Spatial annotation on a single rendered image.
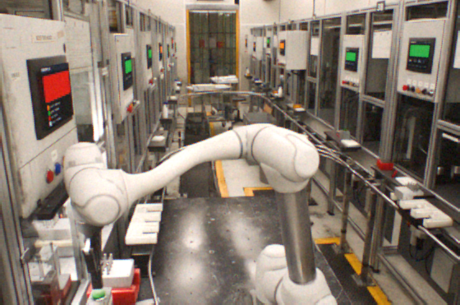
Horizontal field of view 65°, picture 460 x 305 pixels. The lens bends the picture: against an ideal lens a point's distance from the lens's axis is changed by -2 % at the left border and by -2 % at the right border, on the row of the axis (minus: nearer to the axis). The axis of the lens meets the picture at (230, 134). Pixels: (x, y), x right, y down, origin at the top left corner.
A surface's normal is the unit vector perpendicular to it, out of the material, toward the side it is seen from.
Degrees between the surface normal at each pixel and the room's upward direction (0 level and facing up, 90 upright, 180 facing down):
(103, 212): 91
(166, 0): 90
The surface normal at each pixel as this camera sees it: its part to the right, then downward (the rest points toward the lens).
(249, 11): 0.10, 0.26
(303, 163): 0.49, 0.12
